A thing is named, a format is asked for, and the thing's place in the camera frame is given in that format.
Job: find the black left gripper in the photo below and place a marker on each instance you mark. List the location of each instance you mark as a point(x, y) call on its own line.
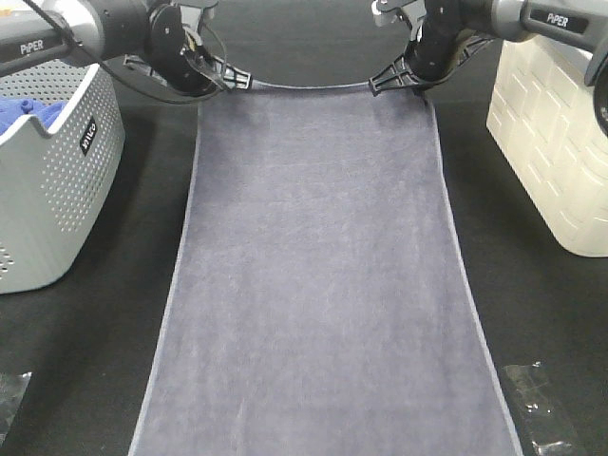
point(174, 55)

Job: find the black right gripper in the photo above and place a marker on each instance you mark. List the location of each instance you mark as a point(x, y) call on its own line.
point(443, 36)

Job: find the grey towel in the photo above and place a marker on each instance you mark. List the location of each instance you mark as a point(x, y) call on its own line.
point(319, 303)

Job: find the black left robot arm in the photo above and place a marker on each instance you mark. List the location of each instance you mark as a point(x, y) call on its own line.
point(81, 33)

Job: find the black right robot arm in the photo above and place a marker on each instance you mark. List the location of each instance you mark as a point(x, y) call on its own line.
point(579, 24)

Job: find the blue towel in basket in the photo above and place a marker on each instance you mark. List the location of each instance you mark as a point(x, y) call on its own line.
point(13, 109)

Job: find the cream plastic storage box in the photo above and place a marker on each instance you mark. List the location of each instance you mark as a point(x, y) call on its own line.
point(541, 116)

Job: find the grey perforated laundry basket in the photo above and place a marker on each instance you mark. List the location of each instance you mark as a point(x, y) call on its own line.
point(54, 185)

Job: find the right clear tape strip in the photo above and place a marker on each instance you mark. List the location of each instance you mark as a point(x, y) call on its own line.
point(547, 426)

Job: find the clear tape strip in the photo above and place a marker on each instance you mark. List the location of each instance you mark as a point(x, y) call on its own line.
point(13, 388)
point(547, 426)

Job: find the left clear tape strip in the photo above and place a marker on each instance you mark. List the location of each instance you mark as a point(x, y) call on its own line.
point(13, 388)

